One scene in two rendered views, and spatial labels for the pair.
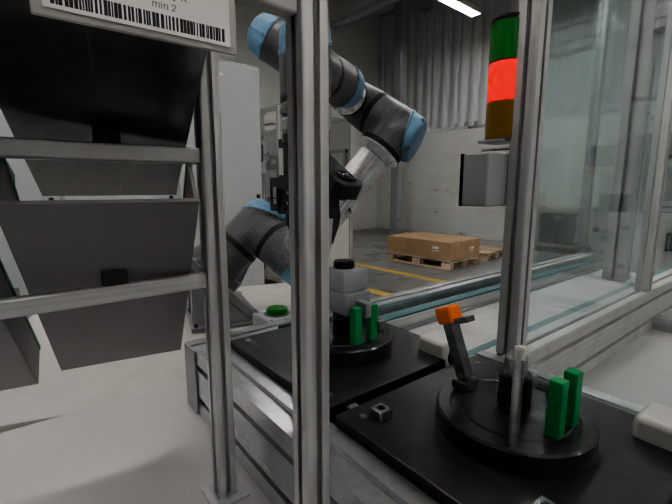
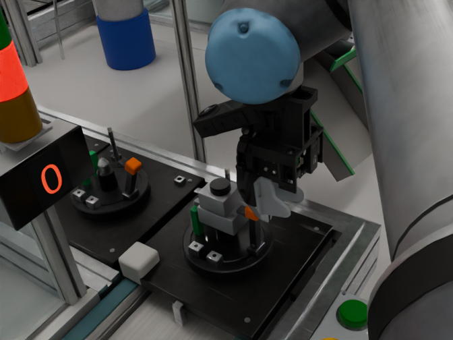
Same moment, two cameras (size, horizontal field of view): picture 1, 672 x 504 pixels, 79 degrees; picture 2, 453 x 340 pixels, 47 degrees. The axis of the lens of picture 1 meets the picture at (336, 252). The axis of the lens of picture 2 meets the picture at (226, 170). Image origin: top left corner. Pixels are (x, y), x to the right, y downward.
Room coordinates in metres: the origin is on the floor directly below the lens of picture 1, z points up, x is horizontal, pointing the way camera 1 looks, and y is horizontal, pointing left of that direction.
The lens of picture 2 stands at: (1.12, -0.13, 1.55)
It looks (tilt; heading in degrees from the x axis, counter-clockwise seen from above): 37 degrees down; 167
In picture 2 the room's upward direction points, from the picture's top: 7 degrees counter-clockwise
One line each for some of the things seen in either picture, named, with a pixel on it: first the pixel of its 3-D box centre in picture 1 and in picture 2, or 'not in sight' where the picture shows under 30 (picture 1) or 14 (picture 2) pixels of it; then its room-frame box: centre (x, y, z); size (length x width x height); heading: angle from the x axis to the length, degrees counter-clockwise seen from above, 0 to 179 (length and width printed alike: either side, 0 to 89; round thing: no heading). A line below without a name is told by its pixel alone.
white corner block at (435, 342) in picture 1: (441, 350); (139, 263); (0.54, -0.15, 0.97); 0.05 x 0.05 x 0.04; 38
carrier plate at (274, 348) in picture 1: (343, 351); (228, 250); (0.56, -0.01, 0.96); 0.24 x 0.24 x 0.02; 38
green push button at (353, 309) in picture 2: (277, 312); (354, 315); (0.73, 0.11, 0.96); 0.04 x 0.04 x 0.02
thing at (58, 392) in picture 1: (216, 327); not in sight; (0.98, 0.30, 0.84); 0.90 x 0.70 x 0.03; 111
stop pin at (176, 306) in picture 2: not in sight; (180, 313); (0.63, -0.11, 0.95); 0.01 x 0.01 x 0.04; 38
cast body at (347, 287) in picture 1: (348, 286); (216, 200); (0.55, -0.02, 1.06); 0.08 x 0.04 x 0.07; 38
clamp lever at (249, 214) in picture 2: not in sight; (250, 224); (0.59, 0.02, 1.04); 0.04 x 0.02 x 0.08; 38
